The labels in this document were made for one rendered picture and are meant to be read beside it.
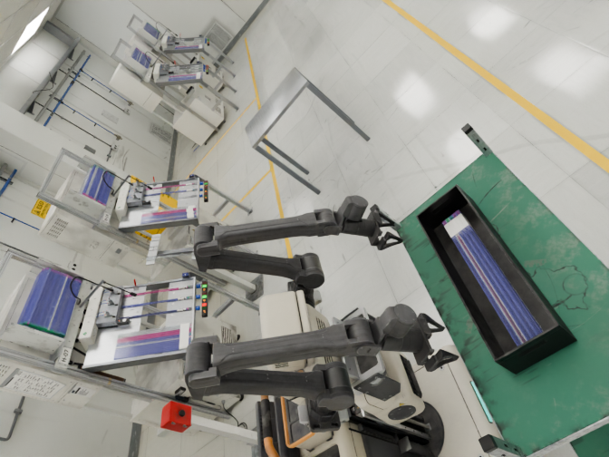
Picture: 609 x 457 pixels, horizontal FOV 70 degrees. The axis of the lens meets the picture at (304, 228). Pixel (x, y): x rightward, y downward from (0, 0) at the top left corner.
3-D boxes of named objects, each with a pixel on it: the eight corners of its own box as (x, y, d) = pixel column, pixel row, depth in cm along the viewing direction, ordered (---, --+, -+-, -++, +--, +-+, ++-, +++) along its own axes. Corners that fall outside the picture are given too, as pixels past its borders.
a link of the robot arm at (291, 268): (188, 252, 141) (187, 274, 133) (196, 220, 133) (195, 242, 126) (314, 269, 156) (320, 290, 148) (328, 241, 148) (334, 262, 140)
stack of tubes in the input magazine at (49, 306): (82, 279, 321) (44, 265, 307) (64, 335, 282) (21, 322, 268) (73, 289, 326) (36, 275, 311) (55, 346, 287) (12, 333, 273)
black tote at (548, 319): (433, 231, 155) (415, 216, 149) (473, 200, 148) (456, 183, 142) (515, 374, 112) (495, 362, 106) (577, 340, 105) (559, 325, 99)
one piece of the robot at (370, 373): (376, 409, 145) (333, 393, 134) (356, 340, 166) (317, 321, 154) (413, 386, 139) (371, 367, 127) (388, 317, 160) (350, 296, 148)
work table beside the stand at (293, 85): (370, 138, 386) (306, 81, 343) (318, 195, 405) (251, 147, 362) (353, 121, 422) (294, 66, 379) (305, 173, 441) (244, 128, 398)
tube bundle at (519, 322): (447, 227, 150) (441, 222, 148) (463, 214, 147) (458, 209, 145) (524, 352, 112) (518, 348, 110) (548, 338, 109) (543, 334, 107)
